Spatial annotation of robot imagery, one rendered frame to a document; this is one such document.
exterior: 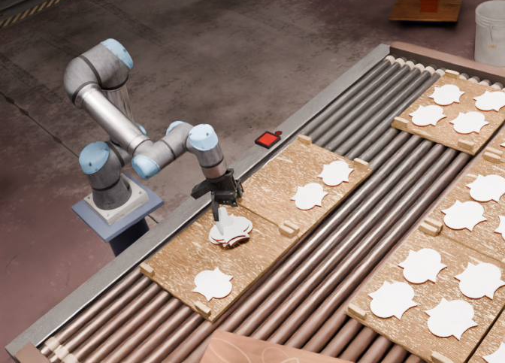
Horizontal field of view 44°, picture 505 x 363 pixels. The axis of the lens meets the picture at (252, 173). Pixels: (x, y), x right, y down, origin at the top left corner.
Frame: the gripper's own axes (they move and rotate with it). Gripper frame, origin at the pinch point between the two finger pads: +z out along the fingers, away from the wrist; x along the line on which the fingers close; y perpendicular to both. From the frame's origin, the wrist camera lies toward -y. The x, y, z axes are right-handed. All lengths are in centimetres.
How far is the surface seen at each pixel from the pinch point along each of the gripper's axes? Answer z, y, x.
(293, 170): 12.8, 10.5, 39.1
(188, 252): 10.4, -15.6, -5.2
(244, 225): 8.2, 1.9, 5.6
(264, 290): 15.4, 12.7, -15.7
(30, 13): 62, -343, 353
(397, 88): 18, 43, 98
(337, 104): 15, 19, 85
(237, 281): 12.6, 4.1, -14.9
